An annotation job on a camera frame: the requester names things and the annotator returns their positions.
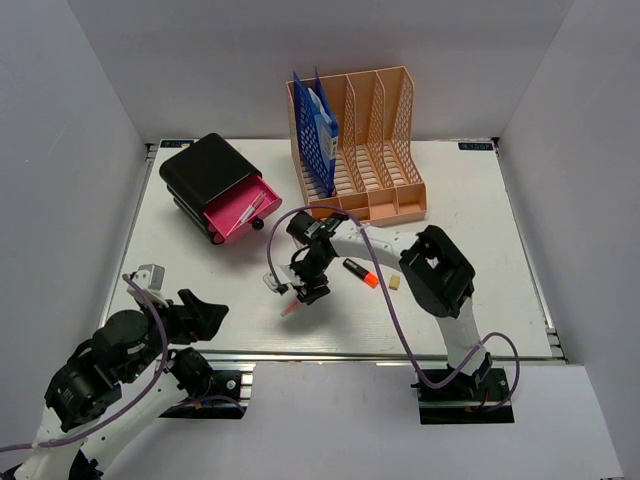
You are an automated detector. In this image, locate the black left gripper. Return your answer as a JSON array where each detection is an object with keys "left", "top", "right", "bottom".
[{"left": 122, "top": 286, "right": 229, "bottom": 380}]

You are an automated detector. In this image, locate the orange clear pen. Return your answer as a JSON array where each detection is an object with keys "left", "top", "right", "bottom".
[{"left": 280, "top": 300, "right": 302, "bottom": 317}]

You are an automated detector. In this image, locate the clear grey pen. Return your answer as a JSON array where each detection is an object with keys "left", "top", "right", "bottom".
[{"left": 236, "top": 192, "right": 266, "bottom": 225}]

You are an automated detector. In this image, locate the peach plastic file organizer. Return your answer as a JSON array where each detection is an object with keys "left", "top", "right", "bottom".
[{"left": 286, "top": 66, "right": 428, "bottom": 226}]

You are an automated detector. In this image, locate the black pink drawer unit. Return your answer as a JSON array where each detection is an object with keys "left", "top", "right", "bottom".
[{"left": 159, "top": 133, "right": 282, "bottom": 245}]

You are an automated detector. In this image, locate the blue plastic folder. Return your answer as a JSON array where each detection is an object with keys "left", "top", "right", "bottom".
[{"left": 293, "top": 72, "right": 340, "bottom": 198}]

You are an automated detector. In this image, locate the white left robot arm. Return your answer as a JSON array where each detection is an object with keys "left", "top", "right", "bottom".
[{"left": 1, "top": 286, "right": 229, "bottom": 479}]

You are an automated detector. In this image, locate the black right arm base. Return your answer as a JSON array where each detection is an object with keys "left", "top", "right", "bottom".
[{"left": 411, "top": 362, "right": 515, "bottom": 425}]

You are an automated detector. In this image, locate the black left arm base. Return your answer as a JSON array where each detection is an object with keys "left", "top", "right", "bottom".
[{"left": 161, "top": 348, "right": 245, "bottom": 420}]

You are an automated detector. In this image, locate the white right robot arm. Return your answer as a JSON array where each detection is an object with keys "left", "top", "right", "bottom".
[{"left": 279, "top": 211, "right": 492, "bottom": 399}]

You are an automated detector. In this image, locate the orange black highlighter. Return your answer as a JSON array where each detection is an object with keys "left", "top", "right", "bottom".
[{"left": 342, "top": 258, "right": 379, "bottom": 288}]

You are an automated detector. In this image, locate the small tan eraser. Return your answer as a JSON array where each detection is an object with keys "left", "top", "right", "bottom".
[{"left": 389, "top": 275, "right": 401, "bottom": 290}]

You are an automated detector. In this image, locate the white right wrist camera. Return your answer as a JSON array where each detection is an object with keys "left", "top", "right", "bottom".
[{"left": 263, "top": 265, "right": 302, "bottom": 295}]

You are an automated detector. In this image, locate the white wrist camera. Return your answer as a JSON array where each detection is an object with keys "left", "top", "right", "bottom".
[
  {"left": 263, "top": 265, "right": 302, "bottom": 295},
  {"left": 123, "top": 264, "right": 168, "bottom": 307}
]

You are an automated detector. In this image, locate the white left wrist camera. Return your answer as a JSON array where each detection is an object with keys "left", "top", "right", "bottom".
[{"left": 123, "top": 264, "right": 168, "bottom": 307}]

